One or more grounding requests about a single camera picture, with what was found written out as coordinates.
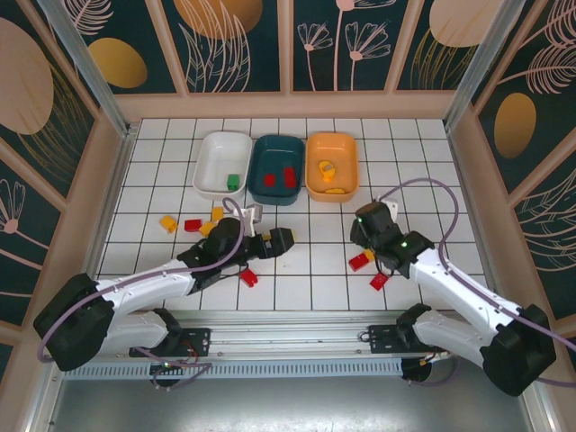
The aluminium frame post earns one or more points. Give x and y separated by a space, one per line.
475 67
94 76

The orange plastic container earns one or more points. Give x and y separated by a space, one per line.
337 148

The grey metal sheet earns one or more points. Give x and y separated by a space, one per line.
288 405

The long red lego brick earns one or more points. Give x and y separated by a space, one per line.
289 177

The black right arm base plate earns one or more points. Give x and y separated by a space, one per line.
382 337

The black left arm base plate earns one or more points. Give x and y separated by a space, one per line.
198 339

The red studded lego plate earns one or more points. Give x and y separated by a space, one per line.
379 281

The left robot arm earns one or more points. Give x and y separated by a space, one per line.
144 281

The aluminium table side rail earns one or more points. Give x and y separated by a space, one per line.
462 173
110 202

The green lego brick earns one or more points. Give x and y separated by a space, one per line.
232 181

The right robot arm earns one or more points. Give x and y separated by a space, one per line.
454 288

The white plastic container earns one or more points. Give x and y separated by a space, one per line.
216 153

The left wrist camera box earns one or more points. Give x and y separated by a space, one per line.
254 213

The small circuit board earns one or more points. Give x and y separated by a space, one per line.
168 365

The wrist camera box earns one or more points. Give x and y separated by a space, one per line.
254 213
392 206

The long yellow lego brick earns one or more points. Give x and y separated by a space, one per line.
334 191

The red notched lego piece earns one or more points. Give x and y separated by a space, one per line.
248 276

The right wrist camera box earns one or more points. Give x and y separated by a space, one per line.
392 206

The yellow lego window piece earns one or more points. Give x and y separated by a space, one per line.
327 170

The teal plastic container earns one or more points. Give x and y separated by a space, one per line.
274 153

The aluminium mounting rail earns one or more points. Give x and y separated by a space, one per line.
288 335

